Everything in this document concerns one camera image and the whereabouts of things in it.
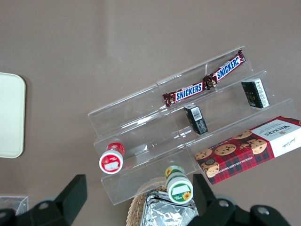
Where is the green lid sunflower cup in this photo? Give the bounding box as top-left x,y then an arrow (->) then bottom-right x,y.
164,165 -> 194,204

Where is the Snickers chocolate bar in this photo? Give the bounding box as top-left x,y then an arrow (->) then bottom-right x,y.
203,48 -> 247,91
162,81 -> 205,105

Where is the light wicker basket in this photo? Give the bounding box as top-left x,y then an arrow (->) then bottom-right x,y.
126,177 -> 170,226

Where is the aluminium foil container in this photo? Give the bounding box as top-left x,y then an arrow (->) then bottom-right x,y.
140,191 -> 199,226

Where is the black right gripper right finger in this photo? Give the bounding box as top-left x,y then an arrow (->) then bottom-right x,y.
188,173 -> 255,226

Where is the clear acrylic riser holding snacks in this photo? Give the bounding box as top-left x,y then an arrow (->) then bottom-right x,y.
156,45 -> 297,186

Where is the clear acrylic riser holding cups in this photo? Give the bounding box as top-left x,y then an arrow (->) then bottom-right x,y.
87,81 -> 198,208

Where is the red lid yogurt cup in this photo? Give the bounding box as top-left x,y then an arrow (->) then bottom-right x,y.
98,142 -> 126,174

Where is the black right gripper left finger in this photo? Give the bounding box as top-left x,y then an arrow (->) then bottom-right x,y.
16,174 -> 88,226

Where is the Walkers tartan shortbread cookie box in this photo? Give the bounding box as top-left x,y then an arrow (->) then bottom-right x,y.
194,115 -> 301,186

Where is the clear plastic box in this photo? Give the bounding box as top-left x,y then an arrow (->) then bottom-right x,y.
0,194 -> 29,215

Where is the cream plastic serving tray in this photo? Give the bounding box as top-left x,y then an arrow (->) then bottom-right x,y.
0,72 -> 26,159

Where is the small black barcode box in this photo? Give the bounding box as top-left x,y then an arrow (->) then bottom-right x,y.
183,105 -> 209,136
241,78 -> 271,110

